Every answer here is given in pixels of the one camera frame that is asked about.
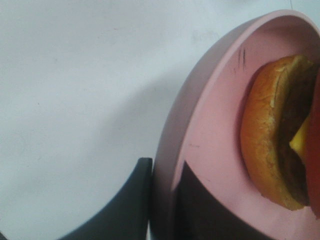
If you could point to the burger with lettuce and tomato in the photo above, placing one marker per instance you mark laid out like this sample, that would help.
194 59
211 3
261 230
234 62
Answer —
280 133

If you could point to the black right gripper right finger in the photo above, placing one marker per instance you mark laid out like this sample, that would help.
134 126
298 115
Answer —
199 216

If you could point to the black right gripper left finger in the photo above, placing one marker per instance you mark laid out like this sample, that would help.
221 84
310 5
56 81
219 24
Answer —
126 216

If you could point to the pink round plate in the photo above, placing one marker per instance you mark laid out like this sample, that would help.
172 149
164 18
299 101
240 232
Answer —
202 130

